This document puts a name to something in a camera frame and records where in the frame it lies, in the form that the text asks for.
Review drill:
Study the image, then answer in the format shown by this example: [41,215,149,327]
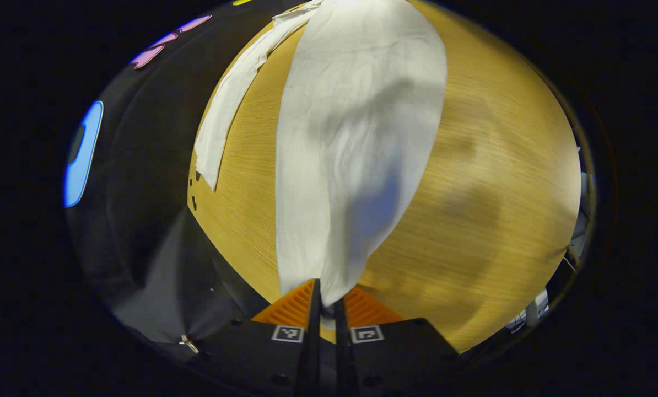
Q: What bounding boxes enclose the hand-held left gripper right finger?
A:
[333,285,465,397]

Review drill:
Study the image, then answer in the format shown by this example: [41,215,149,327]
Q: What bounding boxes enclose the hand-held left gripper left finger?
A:
[188,278,323,397]

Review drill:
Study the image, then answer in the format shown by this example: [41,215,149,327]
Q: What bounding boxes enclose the white jeans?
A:
[194,0,449,331]

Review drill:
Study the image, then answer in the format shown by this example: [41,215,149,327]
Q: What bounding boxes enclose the black backdrop cloth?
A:
[64,0,308,359]

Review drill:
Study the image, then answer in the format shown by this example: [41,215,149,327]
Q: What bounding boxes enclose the white post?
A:
[505,287,551,331]

